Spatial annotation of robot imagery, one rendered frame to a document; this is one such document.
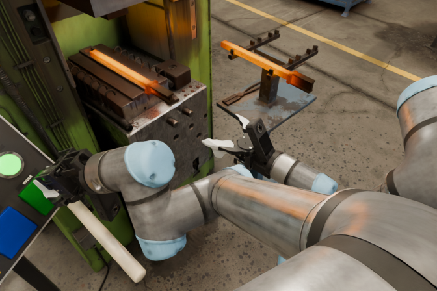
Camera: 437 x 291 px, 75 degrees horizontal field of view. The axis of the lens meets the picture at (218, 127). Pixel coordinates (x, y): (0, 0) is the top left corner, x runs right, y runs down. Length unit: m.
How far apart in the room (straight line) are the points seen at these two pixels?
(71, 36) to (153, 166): 1.00
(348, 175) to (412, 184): 1.67
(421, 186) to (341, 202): 0.27
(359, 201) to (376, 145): 2.24
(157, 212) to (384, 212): 0.36
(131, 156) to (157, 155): 0.04
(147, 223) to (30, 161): 0.38
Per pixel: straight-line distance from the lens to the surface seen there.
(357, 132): 2.50
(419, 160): 0.51
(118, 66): 1.14
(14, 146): 0.77
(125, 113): 1.00
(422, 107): 0.57
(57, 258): 1.90
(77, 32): 1.39
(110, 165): 0.49
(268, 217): 0.31
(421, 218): 0.19
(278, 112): 1.34
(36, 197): 0.77
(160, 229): 0.49
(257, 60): 1.16
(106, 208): 0.64
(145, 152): 0.45
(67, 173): 0.60
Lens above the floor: 1.56
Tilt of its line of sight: 43 degrees down
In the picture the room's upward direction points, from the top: straight up
